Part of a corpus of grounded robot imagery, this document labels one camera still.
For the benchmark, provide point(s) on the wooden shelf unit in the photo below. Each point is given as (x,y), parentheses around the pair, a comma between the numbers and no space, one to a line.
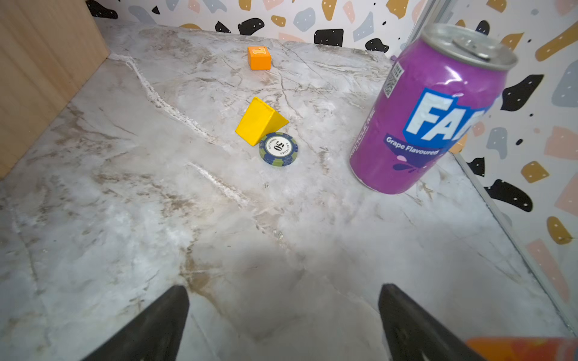
(49,50)

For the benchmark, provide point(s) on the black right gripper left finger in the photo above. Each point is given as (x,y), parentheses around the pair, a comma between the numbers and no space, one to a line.
(155,334)

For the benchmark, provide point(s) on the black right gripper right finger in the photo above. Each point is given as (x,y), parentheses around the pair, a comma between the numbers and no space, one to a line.
(412,333)

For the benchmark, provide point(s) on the small orange cube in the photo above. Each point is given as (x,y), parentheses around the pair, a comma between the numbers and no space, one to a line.
(259,58)

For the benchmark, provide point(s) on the purple grape soda can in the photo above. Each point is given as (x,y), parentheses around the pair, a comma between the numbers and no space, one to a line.
(438,88)

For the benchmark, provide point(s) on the blue green poker chip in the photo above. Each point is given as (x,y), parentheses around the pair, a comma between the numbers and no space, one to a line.
(278,149)

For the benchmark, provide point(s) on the yellow wedge block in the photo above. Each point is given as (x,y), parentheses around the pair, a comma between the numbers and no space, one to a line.
(259,120)

